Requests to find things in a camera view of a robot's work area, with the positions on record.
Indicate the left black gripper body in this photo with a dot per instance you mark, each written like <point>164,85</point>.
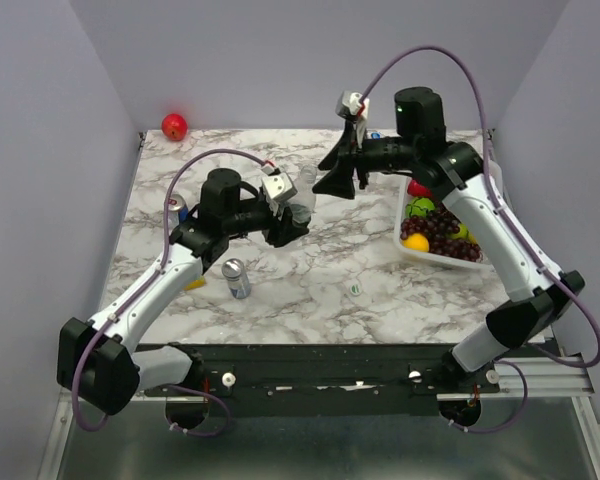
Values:
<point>275,234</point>

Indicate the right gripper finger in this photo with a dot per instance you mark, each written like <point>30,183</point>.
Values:
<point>332,158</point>
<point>338,182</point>

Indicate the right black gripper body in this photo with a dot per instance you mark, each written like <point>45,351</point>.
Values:
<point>372,156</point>

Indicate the green label water bottle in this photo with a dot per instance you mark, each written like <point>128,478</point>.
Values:
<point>303,203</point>

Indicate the green white bottle cap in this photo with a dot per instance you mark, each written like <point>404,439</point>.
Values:
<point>355,289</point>

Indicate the clear unlabeled plastic bottle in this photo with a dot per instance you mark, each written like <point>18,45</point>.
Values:
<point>374,149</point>

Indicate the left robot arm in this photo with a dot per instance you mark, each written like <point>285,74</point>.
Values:
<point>99,360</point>

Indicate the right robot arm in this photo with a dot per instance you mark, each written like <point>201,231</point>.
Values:
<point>539,290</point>

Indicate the tilted silver drink can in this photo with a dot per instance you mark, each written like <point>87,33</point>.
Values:
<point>234,272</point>

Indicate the white plastic fruit basket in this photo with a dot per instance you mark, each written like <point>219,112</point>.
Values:
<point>404,199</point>

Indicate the red dragon fruit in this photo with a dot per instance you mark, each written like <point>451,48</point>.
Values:
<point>415,189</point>

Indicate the green striped ball fruit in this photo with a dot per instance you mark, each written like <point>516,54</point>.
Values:
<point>419,207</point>

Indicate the yellow m&m's candy bag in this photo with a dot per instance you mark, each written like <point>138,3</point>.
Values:
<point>198,283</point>

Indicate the orange fruit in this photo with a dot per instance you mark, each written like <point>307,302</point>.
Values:
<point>416,242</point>

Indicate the upright red bull can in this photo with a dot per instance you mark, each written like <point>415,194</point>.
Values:
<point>177,210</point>

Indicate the dark purple grape bunch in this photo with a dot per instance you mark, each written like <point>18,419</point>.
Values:
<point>437,227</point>

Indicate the red apple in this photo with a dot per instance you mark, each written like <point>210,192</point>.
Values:
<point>174,127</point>

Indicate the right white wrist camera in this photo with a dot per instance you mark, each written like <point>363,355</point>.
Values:
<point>354,112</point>

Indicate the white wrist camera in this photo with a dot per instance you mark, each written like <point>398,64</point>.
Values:
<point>354,112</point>
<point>278,188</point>

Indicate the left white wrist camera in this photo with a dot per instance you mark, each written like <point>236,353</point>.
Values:
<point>278,188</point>

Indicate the black mounting base rail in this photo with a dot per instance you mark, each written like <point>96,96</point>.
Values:
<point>269,380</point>

